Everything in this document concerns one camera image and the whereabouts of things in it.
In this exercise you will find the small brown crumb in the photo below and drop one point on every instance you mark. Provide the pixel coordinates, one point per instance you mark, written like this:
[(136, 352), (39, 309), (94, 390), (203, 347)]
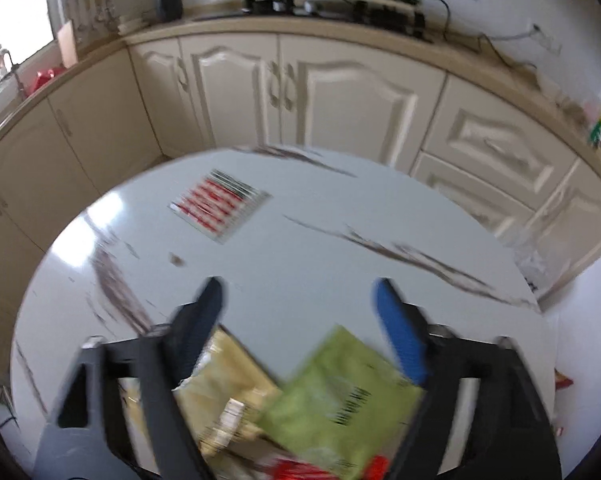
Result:
[(176, 259)]

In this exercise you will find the beige snack bag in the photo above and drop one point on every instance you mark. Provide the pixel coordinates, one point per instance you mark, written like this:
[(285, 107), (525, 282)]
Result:
[(230, 385)]

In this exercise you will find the wooden cutting board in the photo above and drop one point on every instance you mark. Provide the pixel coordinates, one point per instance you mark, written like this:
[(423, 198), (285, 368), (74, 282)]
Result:
[(66, 45)]

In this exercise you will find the red plastic item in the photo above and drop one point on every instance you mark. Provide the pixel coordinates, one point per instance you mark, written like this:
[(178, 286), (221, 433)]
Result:
[(43, 79)]

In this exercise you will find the cream lower kitchen cabinet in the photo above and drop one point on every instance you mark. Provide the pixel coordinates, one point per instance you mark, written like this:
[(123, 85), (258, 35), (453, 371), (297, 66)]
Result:
[(80, 125), (355, 100)]

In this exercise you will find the white wall socket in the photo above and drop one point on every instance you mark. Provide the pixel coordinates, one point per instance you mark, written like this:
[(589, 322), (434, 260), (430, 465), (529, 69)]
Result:
[(547, 42)]

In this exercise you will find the flat red box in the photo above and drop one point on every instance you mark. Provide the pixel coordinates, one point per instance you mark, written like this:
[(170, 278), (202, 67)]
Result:
[(562, 382)]

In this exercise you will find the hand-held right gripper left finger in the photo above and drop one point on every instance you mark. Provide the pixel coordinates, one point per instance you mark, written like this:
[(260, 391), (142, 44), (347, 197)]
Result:
[(200, 320)]

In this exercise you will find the beige kitchen countertop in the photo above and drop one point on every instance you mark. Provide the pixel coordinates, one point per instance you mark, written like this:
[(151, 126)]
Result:
[(230, 22)]

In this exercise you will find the red snack packet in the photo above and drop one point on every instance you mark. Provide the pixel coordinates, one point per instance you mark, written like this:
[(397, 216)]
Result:
[(300, 470)]

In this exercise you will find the black gas stove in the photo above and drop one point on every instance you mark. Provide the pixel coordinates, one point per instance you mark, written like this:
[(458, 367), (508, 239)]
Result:
[(380, 15)]

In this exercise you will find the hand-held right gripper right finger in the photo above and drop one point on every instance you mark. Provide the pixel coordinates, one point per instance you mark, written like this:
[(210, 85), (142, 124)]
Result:
[(400, 340)]

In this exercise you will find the printed white plastic bag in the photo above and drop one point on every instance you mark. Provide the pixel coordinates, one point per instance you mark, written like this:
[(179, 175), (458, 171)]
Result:
[(532, 265)]

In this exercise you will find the metal utensil rack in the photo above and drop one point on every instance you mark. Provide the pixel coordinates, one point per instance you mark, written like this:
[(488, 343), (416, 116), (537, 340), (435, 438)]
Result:
[(88, 5)]

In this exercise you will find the green snack packet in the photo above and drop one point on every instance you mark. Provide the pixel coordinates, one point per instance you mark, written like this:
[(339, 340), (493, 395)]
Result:
[(340, 400)]

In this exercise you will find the red white striped wrapper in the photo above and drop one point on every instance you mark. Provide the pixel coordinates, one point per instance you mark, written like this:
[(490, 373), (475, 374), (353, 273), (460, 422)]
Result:
[(220, 205)]

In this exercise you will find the metal faucet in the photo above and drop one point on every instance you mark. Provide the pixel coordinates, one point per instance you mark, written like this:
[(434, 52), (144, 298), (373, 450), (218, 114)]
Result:
[(0, 60)]

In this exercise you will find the kitchen window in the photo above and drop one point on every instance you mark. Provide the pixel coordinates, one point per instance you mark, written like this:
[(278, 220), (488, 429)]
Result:
[(15, 25)]

